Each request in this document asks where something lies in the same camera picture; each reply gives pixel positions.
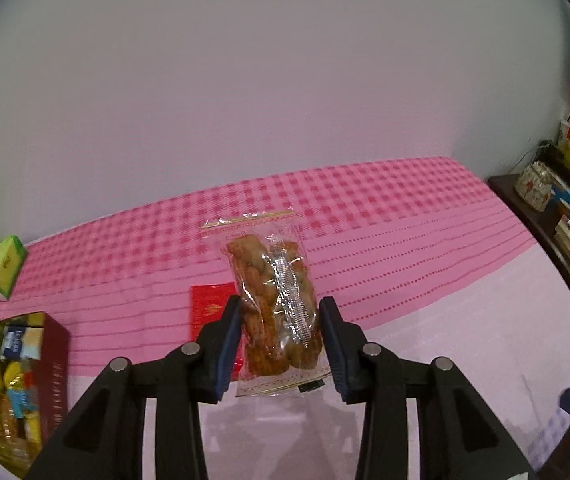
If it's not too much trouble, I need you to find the green tissue box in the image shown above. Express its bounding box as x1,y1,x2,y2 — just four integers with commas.
0,235,28,302

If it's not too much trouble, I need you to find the yellow foil snack packet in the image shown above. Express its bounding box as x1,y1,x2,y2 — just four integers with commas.
2,362,40,391

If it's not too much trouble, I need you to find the small red snack packet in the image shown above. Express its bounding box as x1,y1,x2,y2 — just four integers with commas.
191,283,242,381

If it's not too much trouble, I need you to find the pink checked tablecloth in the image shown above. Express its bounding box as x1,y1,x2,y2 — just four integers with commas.
0,156,570,480

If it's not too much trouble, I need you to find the dark wooden side cabinet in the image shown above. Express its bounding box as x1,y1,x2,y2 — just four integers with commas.
488,157,570,303

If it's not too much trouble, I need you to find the clear fried twist packet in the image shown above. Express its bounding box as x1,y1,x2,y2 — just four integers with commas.
200,207,333,398

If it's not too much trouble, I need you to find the navy and blue cracker packet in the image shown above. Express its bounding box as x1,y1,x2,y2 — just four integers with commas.
0,326,46,361

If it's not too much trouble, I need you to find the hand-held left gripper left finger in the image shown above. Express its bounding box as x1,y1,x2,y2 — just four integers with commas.
25,295,242,480

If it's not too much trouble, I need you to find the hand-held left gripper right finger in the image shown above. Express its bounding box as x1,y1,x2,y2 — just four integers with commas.
319,296,533,480

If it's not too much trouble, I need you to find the floral ceramic jar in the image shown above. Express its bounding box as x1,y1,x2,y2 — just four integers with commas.
514,162,553,211

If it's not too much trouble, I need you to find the dark red tin box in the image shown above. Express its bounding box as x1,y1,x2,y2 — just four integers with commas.
0,311,70,478

